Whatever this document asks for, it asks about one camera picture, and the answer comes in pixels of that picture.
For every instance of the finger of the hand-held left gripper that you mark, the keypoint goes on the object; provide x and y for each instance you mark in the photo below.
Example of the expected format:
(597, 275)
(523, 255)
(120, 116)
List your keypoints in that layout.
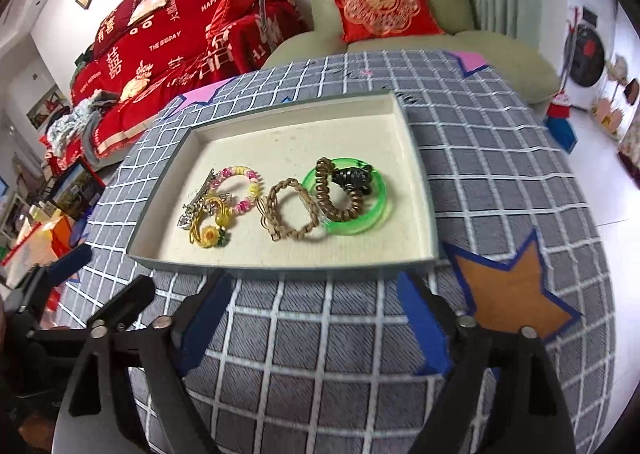
(72, 264)
(55, 334)

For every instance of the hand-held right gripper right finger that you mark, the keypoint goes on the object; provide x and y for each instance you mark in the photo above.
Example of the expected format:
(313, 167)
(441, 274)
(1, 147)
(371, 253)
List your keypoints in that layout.
(420, 319)

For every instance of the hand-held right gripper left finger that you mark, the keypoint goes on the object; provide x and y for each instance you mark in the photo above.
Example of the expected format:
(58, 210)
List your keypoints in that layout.
(205, 324)

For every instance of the silver hair clip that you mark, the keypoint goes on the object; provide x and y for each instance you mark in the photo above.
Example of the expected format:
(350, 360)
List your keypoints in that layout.
(205, 189)

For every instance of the black hair claw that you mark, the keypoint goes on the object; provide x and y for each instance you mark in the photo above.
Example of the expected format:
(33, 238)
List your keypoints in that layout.
(352, 178)

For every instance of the grey jewelry tray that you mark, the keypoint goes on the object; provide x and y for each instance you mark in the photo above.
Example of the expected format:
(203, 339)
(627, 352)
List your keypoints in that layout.
(325, 133)

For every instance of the orange bag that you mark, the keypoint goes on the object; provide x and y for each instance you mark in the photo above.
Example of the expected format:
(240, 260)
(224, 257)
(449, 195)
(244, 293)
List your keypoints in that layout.
(35, 246)

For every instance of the dark printed box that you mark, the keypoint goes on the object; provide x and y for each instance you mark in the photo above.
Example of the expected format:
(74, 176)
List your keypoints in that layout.
(75, 189)

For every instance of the orange star patch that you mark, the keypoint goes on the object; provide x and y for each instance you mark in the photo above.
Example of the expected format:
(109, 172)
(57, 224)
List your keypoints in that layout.
(505, 284)

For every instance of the grey checked tablecloth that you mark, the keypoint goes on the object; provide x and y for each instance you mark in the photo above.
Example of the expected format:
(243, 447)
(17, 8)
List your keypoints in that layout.
(325, 334)

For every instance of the silver charm ornament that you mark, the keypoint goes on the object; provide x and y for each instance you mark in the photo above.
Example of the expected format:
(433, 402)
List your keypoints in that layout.
(189, 218)

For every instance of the green translucent bangle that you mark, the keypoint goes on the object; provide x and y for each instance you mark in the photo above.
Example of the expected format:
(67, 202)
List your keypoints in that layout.
(377, 214)

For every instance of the pile of clothes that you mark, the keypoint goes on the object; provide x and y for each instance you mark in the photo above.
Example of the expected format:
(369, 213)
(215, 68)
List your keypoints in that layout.
(70, 126)

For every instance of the blue box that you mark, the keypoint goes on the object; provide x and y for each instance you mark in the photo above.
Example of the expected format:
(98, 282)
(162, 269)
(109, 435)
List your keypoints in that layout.
(561, 133)

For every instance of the red covered sofa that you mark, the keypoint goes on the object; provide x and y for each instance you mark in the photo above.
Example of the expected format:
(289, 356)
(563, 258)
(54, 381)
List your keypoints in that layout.
(175, 38)

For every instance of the white printed cushion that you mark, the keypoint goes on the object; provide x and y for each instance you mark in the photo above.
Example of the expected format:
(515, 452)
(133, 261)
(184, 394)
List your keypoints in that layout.
(155, 1)

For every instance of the pale green armchair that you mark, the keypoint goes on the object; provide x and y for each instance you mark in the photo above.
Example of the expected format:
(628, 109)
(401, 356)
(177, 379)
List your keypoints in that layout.
(500, 53)

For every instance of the rack of slippers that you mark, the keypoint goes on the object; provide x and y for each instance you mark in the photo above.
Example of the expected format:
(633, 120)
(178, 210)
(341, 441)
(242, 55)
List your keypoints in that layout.
(612, 103)

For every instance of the white washing machine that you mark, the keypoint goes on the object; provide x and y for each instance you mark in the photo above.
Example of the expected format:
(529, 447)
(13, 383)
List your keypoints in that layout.
(586, 53)

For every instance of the red embroidered cushion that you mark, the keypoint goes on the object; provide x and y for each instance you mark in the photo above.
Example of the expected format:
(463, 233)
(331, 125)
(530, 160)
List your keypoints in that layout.
(380, 3)

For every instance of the framed wall picture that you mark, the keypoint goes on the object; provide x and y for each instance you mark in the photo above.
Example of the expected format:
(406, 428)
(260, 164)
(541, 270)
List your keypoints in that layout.
(47, 108)

